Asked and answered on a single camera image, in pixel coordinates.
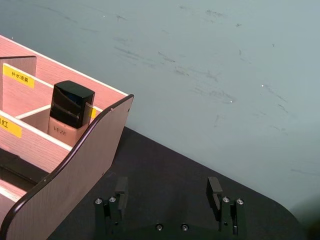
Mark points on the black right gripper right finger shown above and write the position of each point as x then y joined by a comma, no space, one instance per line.
215,197

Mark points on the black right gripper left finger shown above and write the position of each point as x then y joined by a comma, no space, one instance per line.
119,200

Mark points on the pink wooden desk organizer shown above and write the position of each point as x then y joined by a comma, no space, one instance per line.
82,165

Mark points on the yellow label with black characters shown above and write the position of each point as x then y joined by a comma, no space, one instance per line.
10,128
93,113
20,76

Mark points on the beige bottle with black cap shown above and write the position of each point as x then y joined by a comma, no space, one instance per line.
71,105

